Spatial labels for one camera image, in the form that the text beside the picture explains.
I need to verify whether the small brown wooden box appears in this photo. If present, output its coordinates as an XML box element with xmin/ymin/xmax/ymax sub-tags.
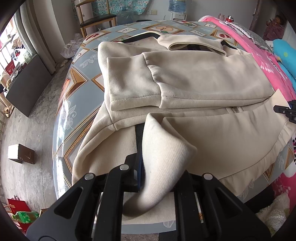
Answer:
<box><xmin>8</xmin><ymin>144</ymin><xmax>36</xmax><ymax>164</ymax></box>

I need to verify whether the white round container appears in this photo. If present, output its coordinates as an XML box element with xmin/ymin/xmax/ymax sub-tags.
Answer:
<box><xmin>76</xmin><ymin>0</ymin><xmax>94</xmax><ymax>22</ymax></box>

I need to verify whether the crumpled white plastic bag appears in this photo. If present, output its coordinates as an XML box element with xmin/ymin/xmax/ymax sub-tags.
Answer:
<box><xmin>60</xmin><ymin>32</ymin><xmax>84</xmax><ymax>59</ymax></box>

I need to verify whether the pink printed blanket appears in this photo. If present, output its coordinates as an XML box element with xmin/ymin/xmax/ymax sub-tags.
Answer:
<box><xmin>199</xmin><ymin>15</ymin><xmax>296</xmax><ymax>209</ymax></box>

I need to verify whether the empty clear water jug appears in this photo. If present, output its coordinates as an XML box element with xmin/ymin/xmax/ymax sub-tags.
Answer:
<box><xmin>117</xmin><ymin>9</ymin><xmax>133</xmax><ymax>25</ymax></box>

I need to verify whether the dark red cloth bundle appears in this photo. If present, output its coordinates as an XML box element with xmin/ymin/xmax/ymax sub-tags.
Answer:
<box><xmin>264</xmin><ymin>15</ymin><xmax>287</xmax><ymax>41</ymax></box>

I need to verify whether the white fluffy cloth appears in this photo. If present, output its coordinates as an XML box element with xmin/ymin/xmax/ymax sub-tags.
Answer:
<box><xmin>255</xmin><ymin>192</ymin><xmax>290</xmax><ymax>233</ymax></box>

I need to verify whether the white shopping bag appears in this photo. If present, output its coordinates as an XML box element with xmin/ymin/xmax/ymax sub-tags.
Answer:
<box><xmin>11</xmin><ymin>49</ymin><xmax>31</xmax><ymax>64</ymax></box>

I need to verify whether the wooden chair with dark seat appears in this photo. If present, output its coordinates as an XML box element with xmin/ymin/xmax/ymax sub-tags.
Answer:
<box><xmin>76</xmin><ymin>0</ymin><xmax>117</xmax><ymax>39</ymax></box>

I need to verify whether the teal floral cloth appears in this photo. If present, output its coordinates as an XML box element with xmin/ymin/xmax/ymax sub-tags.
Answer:
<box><xmin>92</xmin><ymin>0</ymin><xmax>151</xmax><ymax>15</ymax></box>

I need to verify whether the dark grey cabinet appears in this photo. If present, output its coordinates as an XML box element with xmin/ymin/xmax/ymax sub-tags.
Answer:
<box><xmin>6</xmin><ymin>54</ymin><xmax>52</xmax><ymax>117</ymax></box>

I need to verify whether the fruit print tablecloth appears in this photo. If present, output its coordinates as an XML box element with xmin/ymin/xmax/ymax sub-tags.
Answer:
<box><xmin>52</xmin><ymin>20</ymin><xmax>295</xmax><ymax>234</ymax></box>

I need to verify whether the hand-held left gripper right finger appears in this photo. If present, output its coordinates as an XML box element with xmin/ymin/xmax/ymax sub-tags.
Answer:
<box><xmin>172</xmin><ymin>170</ymin><xmax>271</xmax><ymax>241</ymax></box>

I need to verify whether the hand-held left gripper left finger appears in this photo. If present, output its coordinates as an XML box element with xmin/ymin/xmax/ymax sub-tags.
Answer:
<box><xmin>25</xmin><ymin>153</ymin><xmax>145</xmax><ymax>241</ymax></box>

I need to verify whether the grey quilted pillow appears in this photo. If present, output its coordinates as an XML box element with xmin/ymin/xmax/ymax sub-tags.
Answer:
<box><xmin>233</xmin><ymin>21</ymin><xmax>273</xmax><ymax>49</ymax></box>

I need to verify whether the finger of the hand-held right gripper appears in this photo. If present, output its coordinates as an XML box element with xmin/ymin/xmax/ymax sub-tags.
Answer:
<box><xmin>273</xmin><ymin>100</ymin><xmax>296</xmax><ymax>123</ymax></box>

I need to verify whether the grey curtain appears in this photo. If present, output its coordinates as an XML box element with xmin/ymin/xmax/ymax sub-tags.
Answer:
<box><xmin>20</xmin><ymin>0</ymin><xmax>66</xmax><ymax>75</ymax></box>

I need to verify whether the red box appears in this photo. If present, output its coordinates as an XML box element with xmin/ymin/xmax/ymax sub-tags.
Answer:
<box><xmin>5</xmin><ymin>61</ymin><xmax>18</xmax><ymax>75</ymax></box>

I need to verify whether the green bottle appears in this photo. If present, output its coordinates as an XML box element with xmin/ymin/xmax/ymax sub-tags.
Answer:
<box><xmin>11</xmin><ymin>211</ymin><xmax>40</xmax><ymax>224</ymax></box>

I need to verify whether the beige wooden stand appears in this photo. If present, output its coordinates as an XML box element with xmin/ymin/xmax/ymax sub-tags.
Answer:
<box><xmin>0</xmin><ymin>72</ymin><xmax>13</xmax><ymax>117</ymax></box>

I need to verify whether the red gift bag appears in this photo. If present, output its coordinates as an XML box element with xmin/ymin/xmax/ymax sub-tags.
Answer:
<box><xmin>6</xmin><ymin>198</ymin><xmax>31</xmax><ymax>234</ymax></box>

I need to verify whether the cream jacket with black trim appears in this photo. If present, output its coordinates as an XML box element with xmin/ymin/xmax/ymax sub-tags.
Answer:
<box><xmin>72</xmin><ymin>31</ymin><xmax>292</xmax><ymax>223</ymax></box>

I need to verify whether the white water dispenser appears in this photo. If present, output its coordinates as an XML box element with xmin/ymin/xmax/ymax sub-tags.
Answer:
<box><xmin>170</xmin><ymin>11</ymin><xmax>187</xmax><ymax>21</ymax></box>

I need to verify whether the blue pillow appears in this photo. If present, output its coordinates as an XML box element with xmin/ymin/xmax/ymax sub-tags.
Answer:
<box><xmin>273</xmin><ymin>39</ymin><xmax>296</xmax><ymax>81</ymax></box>

